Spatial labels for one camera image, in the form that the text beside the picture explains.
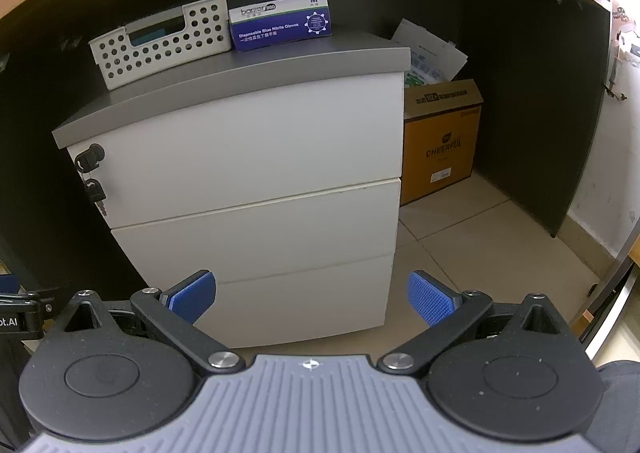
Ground white drawer cabinet grey top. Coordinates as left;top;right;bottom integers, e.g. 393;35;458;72
51;30;412;349

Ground papers behind cardboard box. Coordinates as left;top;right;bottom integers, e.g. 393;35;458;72
390;19;470;86

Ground white perforated plastic basket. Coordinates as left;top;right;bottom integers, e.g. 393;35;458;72
89;0;233;90

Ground person's right leg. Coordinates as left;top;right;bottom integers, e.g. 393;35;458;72
587;359;640;453

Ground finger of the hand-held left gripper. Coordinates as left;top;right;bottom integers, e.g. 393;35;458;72
0;289;56;316

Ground white lockable drawer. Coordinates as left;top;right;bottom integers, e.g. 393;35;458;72
67;70;405;230

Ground blue glove box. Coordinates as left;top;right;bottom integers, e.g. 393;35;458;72
228;0;333;54

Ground white low drawer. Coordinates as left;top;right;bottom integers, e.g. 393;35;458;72
192;253;396;349

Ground orange cardboard box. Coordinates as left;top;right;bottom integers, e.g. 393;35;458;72
400;79;485;206

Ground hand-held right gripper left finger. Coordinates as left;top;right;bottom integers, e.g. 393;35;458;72
62;269;247;375

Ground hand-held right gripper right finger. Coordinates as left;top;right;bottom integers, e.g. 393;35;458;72
376;270;571;375

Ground black-headed key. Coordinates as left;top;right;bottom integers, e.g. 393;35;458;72
85;178;108;217

